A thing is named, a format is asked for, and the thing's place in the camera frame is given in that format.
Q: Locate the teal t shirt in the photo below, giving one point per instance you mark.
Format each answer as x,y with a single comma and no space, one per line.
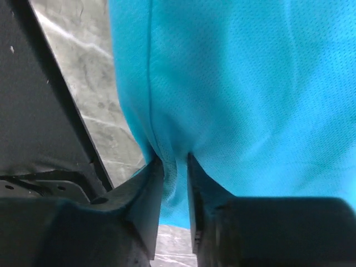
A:
262,93

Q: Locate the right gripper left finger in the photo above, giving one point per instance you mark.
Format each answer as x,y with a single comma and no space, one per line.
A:
137,203

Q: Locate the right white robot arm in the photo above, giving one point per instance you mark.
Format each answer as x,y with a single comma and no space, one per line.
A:
58,207

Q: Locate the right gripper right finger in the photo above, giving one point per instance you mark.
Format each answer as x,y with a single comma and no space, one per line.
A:
213,219

